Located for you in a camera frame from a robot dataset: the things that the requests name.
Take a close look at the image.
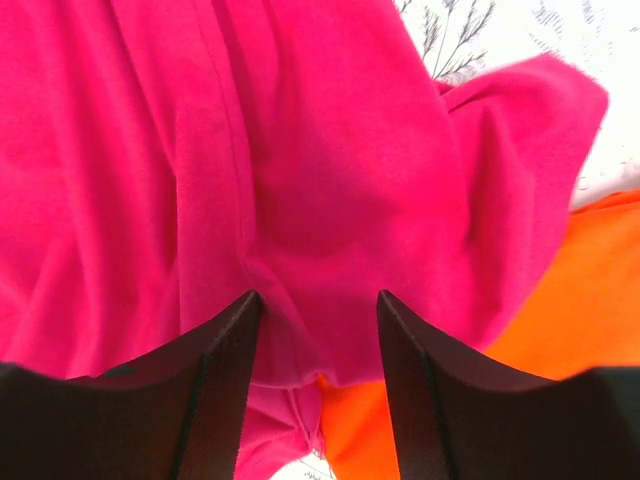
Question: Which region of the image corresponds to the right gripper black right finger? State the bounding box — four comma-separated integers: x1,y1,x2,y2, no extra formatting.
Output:
377,291,639,480

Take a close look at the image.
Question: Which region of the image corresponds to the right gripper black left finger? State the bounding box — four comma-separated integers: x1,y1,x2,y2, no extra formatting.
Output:
1,291,261,479

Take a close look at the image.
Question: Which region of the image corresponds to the magenta t shirt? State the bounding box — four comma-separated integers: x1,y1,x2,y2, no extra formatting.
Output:
1,1,608,479

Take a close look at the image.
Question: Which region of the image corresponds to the folded orange t shirt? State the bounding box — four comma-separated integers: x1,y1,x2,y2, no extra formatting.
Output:
319,190,639,479

